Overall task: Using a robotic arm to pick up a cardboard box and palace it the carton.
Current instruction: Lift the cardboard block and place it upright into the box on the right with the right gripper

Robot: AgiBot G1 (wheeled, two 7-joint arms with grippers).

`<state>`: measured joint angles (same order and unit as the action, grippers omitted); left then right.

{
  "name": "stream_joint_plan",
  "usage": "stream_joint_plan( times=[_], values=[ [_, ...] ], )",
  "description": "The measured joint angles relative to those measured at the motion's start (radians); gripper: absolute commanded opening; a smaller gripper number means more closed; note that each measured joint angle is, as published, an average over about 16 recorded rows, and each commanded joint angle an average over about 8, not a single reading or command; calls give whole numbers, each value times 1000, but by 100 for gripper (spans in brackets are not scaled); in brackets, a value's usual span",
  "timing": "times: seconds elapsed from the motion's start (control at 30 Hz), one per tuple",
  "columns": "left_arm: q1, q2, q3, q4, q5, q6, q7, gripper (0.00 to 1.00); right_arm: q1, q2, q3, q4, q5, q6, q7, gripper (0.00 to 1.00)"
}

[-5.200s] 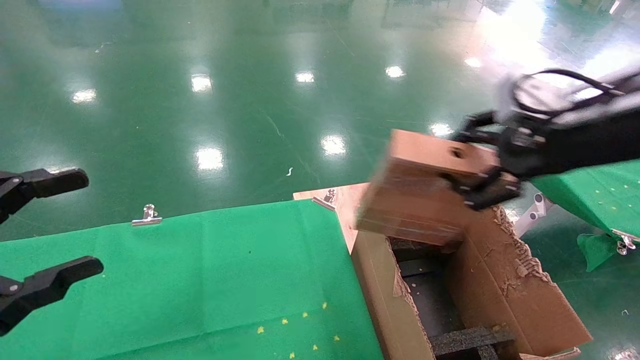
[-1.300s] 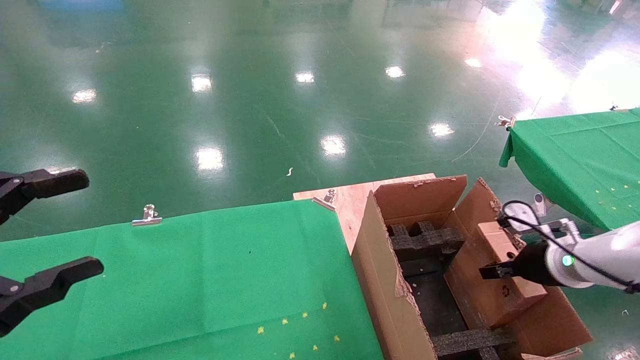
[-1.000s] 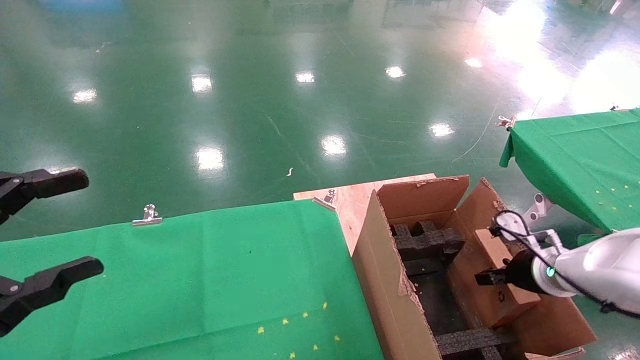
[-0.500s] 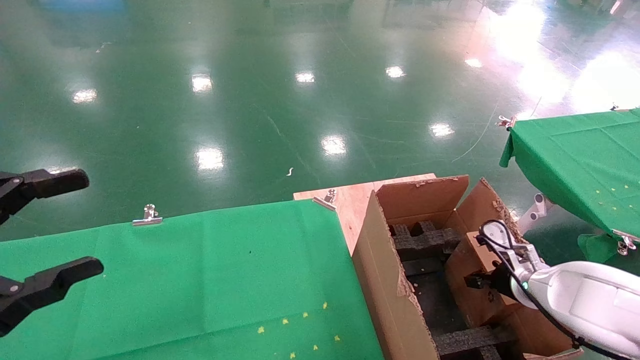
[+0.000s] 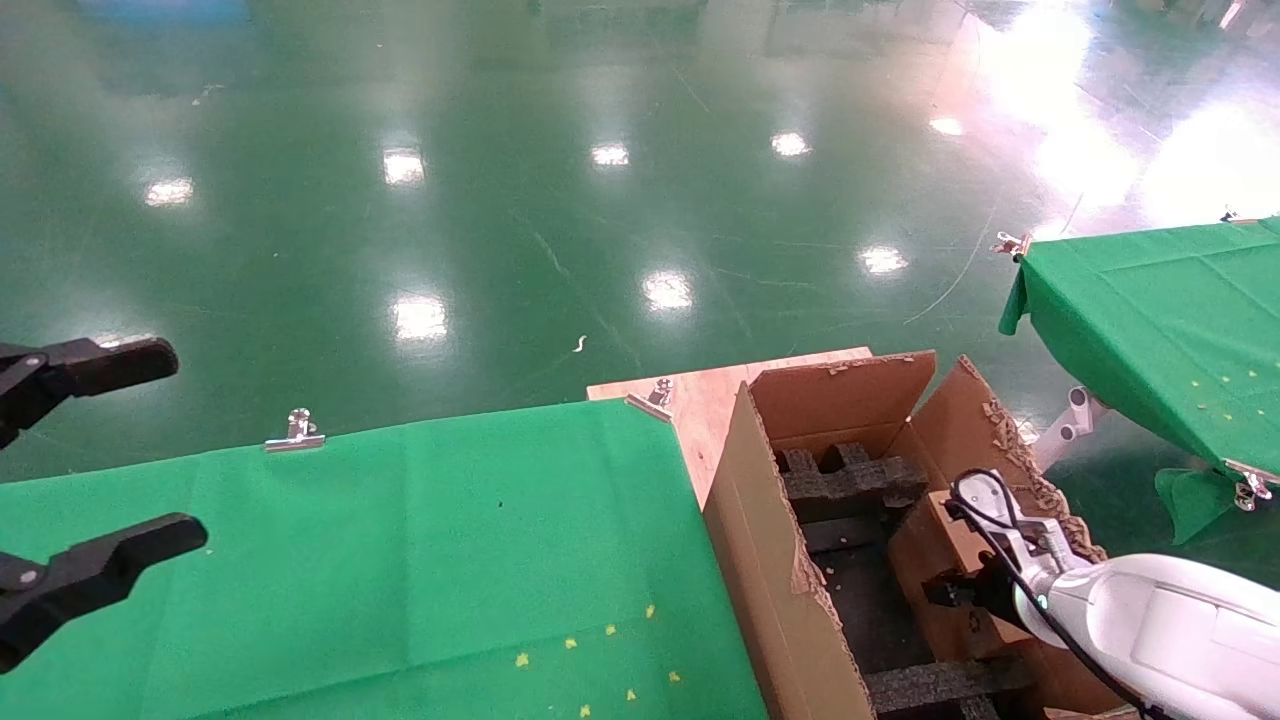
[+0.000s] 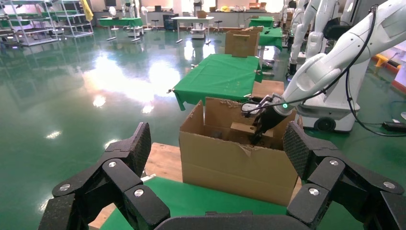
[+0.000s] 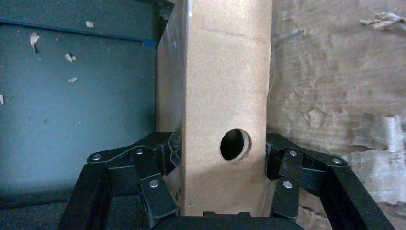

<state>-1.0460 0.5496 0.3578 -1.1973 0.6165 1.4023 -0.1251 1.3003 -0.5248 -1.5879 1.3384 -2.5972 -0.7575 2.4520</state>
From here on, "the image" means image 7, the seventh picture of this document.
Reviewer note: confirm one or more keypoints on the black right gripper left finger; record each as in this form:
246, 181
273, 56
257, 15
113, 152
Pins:
92, 193

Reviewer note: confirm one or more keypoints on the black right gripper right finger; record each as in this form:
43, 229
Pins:
349, 200

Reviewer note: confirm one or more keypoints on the small brown cardboard box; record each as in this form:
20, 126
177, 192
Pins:
222, 79

